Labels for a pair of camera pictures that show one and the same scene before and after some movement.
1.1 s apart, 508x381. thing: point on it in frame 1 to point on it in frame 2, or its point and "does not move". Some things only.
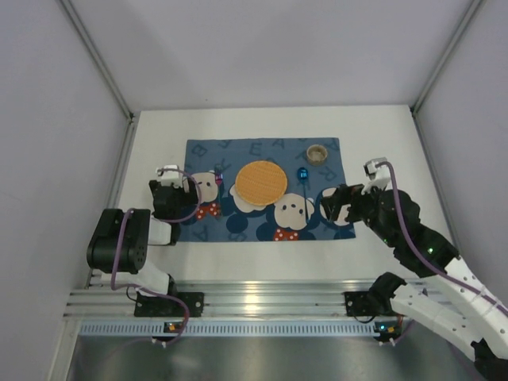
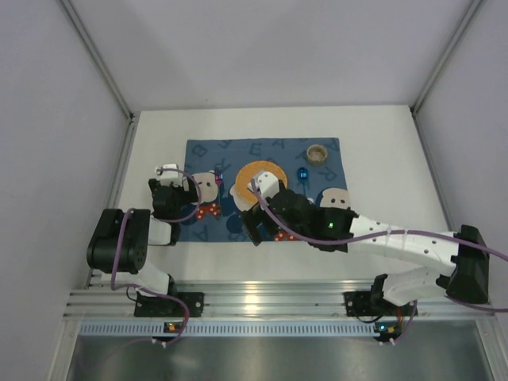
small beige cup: (317, 154) does not move
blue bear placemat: (311, 165) does not move
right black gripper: (353, 202) to (259, 221)
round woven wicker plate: (260, 182) does not move
